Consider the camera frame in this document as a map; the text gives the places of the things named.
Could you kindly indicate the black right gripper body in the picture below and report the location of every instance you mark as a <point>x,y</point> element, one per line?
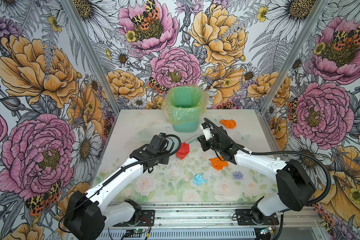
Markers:
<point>210,144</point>

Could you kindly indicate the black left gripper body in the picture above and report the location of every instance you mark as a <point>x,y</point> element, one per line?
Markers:
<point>160,153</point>

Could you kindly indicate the red paper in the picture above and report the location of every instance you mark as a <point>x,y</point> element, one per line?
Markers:
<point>183,151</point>

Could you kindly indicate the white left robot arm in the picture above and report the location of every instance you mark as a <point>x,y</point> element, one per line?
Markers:
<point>88,214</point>

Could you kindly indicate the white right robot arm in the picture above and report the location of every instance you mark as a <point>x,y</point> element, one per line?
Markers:
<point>294,186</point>

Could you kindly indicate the large orange crumpled paper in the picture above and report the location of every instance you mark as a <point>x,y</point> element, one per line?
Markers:
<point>229,124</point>

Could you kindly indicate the orange folded paper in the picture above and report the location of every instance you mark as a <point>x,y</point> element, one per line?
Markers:
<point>218,164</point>

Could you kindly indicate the light blue crumpled paper front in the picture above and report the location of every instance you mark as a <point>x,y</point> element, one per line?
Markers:
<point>199,180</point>

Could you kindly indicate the green plastic trash bin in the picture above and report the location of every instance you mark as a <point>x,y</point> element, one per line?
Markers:
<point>185,108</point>

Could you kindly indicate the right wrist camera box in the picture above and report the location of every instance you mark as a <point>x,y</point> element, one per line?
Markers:
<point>207,130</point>

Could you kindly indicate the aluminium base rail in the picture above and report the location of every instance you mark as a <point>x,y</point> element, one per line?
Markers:
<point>211,221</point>

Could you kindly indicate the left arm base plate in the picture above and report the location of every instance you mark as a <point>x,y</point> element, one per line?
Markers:
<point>146,219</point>

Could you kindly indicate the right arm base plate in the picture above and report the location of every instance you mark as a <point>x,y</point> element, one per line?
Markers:
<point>246,217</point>

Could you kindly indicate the aluminium corner post right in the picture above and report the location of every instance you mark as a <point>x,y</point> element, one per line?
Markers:
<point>308,27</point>

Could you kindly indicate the aluminium corner post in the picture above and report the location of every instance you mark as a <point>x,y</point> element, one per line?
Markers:
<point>308,27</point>
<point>84,39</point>

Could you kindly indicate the aluminium corner post left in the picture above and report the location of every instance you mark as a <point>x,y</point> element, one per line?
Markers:
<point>84,39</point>

